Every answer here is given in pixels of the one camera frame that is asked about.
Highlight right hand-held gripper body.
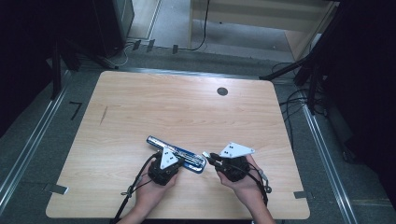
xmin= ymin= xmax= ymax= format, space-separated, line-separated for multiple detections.
xmin=216 ymin=142 xmax=256 ymax=183

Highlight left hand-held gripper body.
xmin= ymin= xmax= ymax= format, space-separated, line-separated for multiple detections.
xmin=148 ymin=147 xmax=180 ymax=187

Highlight blue stapler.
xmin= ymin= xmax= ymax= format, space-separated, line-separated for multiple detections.
xmin=146 ymin=134 xmax=207 ymax=175

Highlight person's left hand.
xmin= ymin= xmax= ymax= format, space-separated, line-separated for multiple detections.
xmin=134 ymin=172 xmax=180 ymax=216

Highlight person's right hand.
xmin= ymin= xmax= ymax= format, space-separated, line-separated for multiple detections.
xmin=217 ymin=156 xmax=265 ymax=208

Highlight metal floor strip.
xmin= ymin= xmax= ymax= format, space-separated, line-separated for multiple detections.
xmin=120 ymin=66 xmax=274 ymax=81

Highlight black metal stand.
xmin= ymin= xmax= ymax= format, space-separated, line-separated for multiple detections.
xmin=259 ymin=0 xmax=347 ymax=117
xmin=49 ymin=38 xmax=120 ymax=101

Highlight light wooden furniture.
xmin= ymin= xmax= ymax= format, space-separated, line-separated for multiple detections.
xmin=188 ymin=0 xmax=340 ymax=62

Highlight black cabinet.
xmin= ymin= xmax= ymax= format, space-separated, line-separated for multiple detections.
xmin=90 ymin=0 xmax=135 ymax=59

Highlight dark curtain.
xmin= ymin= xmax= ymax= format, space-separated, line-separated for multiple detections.
xmin=0 ymin=0 xmax=94 ymax=138
xmin=321 ymin=0 xmax=396 ymax=209

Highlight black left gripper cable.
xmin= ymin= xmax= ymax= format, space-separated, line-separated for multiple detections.
xmin=110 ymin=151 xmax=162 ymax=224

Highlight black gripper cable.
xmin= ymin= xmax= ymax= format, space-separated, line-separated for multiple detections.
xmin=110 ymin=151 xmax=162 ymax=224
xmin=234 ymin=161 xmax=273 ymax=207

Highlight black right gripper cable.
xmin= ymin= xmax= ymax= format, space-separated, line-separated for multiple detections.
xmin=234 ymin=161 xmax=273 ymax=207

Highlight black floor cables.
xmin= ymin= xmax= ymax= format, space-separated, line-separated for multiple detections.
xmin=270 ymin=62 xmax=328 ymax=152

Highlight metal floor rail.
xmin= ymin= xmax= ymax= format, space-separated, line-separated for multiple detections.
xmin=0 ymin=71 xmax=71 ymax=216
xmin=300 ymin=92 xmax=359 ymax=224

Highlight white floor cable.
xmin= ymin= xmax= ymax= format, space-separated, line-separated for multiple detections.
xmin=114 ymin=43 xmax=135 ymax=68

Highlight black hanging cable with plug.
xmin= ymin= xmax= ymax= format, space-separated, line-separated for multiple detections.
xmin=172 ymin=0 xmax=210 ymax=55

